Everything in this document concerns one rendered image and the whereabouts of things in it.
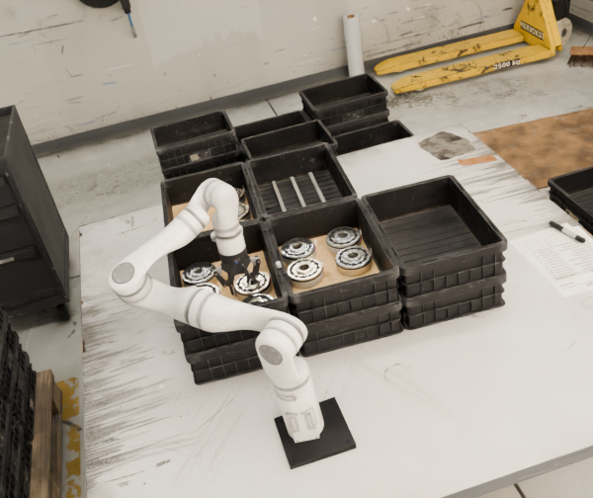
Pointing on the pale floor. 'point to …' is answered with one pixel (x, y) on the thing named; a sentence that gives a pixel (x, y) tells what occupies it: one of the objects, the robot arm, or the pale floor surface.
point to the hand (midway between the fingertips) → (241, 288)
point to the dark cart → (12, 219)
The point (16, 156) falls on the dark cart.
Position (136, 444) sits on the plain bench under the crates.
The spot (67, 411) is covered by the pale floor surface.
